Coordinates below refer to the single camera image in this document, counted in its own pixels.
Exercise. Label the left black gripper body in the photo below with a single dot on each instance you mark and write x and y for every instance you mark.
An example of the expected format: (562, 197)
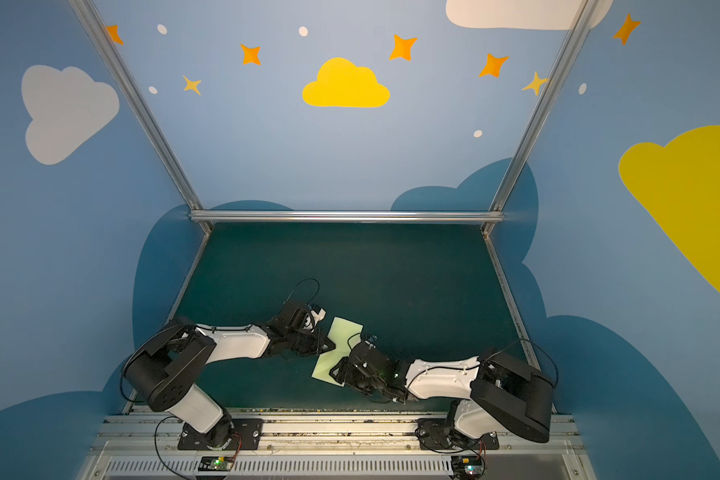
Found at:
(311, 334)

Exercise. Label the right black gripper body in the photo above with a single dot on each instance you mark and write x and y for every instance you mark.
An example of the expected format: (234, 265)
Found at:
(353, 368)

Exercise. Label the light green paper sheet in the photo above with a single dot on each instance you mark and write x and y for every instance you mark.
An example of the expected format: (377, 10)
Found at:
(345, 334)

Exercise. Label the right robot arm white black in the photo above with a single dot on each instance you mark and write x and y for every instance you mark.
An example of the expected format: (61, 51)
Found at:
(488, 393)

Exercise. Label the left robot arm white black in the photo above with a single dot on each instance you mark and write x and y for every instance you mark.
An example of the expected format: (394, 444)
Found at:
(165, 369)

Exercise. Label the dark green table mat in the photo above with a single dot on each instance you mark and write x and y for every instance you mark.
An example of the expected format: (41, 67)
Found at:
(424, 291)

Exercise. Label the right green controller board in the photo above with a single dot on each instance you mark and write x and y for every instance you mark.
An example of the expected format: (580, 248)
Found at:
(467, 466)

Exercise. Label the green controller board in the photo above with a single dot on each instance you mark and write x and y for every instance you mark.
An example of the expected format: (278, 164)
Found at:
(467, 466)
(216, 463)

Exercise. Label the left green controller board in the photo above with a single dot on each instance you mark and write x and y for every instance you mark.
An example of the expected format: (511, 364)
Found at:
(216, 463)

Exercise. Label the back horizontal aluminium bar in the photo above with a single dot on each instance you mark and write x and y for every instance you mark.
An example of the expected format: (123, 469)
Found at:
(230, 216)

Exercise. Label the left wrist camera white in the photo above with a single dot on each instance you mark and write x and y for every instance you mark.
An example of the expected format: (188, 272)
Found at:
(315, 315)

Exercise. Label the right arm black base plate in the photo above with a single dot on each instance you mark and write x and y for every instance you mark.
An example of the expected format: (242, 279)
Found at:
(437, 436)

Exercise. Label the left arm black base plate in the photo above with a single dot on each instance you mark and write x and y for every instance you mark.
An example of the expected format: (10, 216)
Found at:
(228, 434)

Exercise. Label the aluminium front rail bed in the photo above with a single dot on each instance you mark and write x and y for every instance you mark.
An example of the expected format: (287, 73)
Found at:
(304, 444)

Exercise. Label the left aluminium frame post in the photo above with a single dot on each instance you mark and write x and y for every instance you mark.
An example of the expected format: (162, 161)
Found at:
(97, 32)

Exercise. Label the aluminium frame post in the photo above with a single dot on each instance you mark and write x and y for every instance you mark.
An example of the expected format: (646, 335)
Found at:
(567, 55)
(97, 32)

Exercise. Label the right aluminium frame post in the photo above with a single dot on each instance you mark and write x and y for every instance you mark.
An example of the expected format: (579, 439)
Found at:
(567, 55)

